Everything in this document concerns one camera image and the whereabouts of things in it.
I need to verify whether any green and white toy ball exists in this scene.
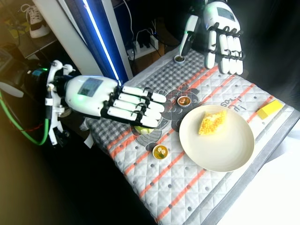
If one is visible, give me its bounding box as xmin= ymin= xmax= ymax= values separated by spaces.
xmin=134 ymin=125 xmax=155 ymax=135

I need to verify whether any white power strip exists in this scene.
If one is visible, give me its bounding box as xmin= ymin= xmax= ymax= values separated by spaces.
xmin=126 ymin=34 xmax=160 ymax=59

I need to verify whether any yellow rectangular block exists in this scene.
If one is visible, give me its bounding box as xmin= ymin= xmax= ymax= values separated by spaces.
xmin=255 ymin=99 xmax=285 ymax=120

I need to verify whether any small orange toy cup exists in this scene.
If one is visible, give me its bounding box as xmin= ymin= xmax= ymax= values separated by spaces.
xmin=177 ymin=96 xmax=192 ymax=107

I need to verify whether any yellow mesh bag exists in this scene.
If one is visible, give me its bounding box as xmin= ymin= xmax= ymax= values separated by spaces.
xmin=198 ymin=110 xmax=228 ymax=136

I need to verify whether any white sneaker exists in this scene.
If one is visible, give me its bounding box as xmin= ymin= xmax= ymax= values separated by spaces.
xmin=20 ymin=3 xmax=51 ymax=39

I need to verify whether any small yellow toy cup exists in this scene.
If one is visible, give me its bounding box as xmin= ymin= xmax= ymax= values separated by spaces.
xmin=152 ymin=144 xmax=169 ymax=160

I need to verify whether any cream round plate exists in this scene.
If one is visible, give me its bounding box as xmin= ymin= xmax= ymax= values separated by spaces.
xmin=179 ymin=105 xmax=255 ymax=173

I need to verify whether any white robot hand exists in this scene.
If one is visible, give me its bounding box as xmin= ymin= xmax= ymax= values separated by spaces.
xmin=179 ymin=0 xmax=246 ymax=75
xmin=63 ymin=75 xmax=167 ymax=129

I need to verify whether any grey quilt with bear print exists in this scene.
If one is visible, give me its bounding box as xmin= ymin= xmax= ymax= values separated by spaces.
xmin=85 ymin=48 xmax=300 ymax=225

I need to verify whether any green cable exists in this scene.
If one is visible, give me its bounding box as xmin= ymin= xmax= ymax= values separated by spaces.
xmin=0 ymin=90 xmax=50 ymax=146

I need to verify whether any white column with blue light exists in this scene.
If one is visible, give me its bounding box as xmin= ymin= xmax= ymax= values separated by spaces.
xmin=32 ymin=0 xmax=134 ymax=83

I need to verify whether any black power adapter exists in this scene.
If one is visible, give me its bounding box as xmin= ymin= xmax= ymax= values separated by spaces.
xmin=136 ymin=32 xmax=152 ymax=49

